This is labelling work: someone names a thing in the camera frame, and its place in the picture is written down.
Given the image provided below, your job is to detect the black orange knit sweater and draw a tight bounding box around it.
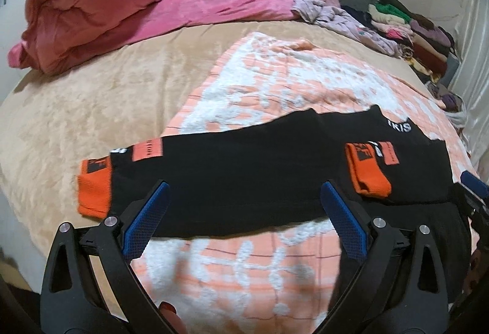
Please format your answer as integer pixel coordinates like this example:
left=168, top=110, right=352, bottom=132
left=78, top=106, right=471, bottom=300

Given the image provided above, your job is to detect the bag of clothes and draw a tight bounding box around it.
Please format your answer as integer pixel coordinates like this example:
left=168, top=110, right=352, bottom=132
left=425, top=82, right=468, bottom=130

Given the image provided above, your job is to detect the stack of folded clothes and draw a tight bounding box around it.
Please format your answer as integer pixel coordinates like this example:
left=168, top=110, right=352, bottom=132
left=341, top=0, right=462, bottom=85

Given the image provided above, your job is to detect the person's left hand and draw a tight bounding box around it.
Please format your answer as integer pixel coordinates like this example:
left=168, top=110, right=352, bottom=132
left=158, top=302, right=188, bottom=334

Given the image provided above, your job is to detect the peach white plush blanket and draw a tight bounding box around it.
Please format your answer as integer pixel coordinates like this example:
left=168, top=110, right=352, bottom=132
left=134, top=30, right=472, bottom=333

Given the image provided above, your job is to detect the white satin curtain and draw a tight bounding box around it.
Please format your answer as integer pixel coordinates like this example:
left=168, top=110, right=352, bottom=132
left=451, top=0, right=488, bottom=178

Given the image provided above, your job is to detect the beige fleece bed sheet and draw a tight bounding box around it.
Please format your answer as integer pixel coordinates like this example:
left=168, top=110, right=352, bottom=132
left=0, top=20, right=433, bottom=319

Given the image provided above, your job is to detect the lilac crumpled garment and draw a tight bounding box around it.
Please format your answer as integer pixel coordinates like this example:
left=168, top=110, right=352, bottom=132
left=292, top=0, right=400, bottom=57

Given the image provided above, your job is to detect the pink satin comforter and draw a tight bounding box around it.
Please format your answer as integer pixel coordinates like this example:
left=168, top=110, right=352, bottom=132
left=7, top=0, right=296, bottom=75

